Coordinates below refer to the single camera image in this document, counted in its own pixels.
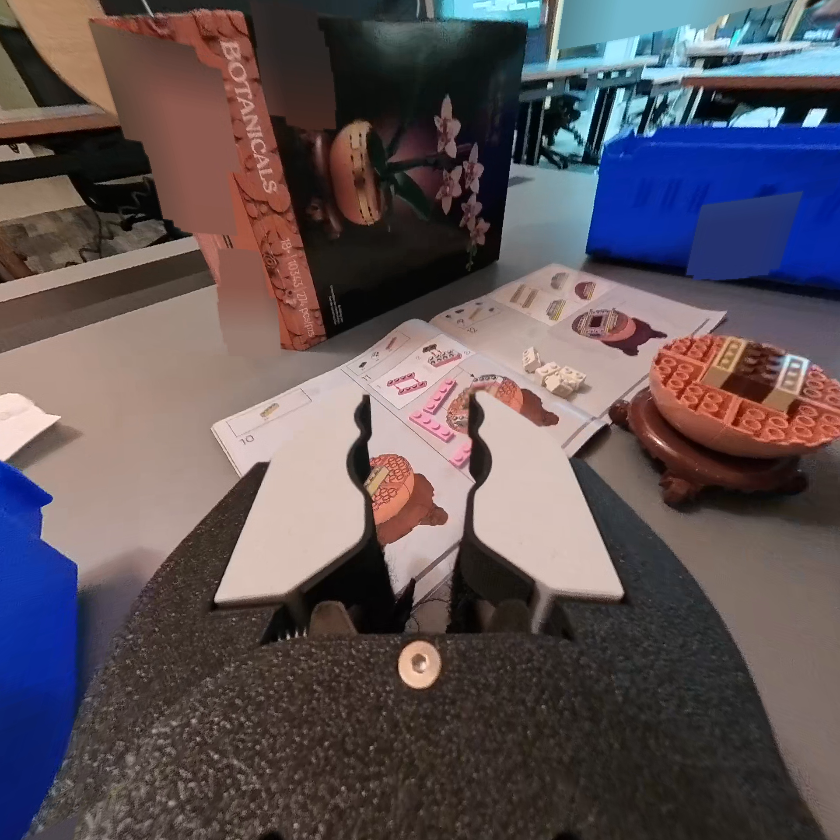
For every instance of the tan brick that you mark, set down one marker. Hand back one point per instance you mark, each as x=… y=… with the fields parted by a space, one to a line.
x=790 y=383
x=725 y=364

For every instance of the wooden office desk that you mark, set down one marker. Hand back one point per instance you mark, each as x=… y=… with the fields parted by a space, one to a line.
x=761 y=72

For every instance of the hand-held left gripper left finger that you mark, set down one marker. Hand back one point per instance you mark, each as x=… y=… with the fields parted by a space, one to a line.
x=295 y=525

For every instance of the round orange lego pot build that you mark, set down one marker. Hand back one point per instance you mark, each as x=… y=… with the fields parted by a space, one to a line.
x=722 y=420

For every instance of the beige curved panel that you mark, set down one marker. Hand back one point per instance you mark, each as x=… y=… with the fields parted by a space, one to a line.
x=59 y=46

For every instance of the grey desk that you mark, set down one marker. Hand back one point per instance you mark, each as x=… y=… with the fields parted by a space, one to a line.
x=145 y=381

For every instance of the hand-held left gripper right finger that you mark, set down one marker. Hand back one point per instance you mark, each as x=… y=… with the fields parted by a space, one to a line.
x=551 y=525

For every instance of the open building instruction booklet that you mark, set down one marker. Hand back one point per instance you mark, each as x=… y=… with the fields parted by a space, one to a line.
x=315 y=400

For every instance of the white paper bag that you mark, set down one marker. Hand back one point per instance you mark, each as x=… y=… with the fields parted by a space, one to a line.
x=24 y=427

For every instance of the dark building set box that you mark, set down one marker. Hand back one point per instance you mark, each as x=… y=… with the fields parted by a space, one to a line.
x=394 y=158

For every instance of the pink brick plate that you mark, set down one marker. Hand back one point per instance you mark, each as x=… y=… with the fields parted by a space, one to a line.
x=462 y=452
x=436 y=412

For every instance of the small white brick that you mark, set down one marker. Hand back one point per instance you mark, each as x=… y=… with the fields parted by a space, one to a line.
x=530 y=360
x=549 y=373
x=570 y=383

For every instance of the blue plastic bin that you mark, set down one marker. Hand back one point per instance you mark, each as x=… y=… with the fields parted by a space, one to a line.
x=656 y=197
x=33 y=656

